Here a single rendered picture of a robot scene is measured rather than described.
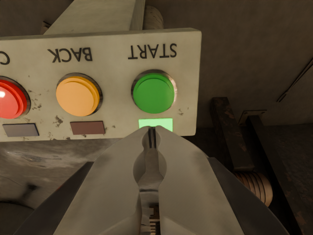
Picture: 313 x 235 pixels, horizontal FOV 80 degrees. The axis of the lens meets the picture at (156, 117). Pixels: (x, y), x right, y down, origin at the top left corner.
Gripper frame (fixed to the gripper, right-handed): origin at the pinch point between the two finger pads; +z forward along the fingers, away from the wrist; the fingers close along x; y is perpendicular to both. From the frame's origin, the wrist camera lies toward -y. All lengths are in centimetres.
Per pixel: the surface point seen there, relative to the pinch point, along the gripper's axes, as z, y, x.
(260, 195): 34, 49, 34
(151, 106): 5.7, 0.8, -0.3
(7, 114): 5.7, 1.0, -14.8
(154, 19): 56, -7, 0
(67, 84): 5.7, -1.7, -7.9
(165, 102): 5.7, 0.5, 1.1
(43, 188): 121, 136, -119
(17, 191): 123, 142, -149
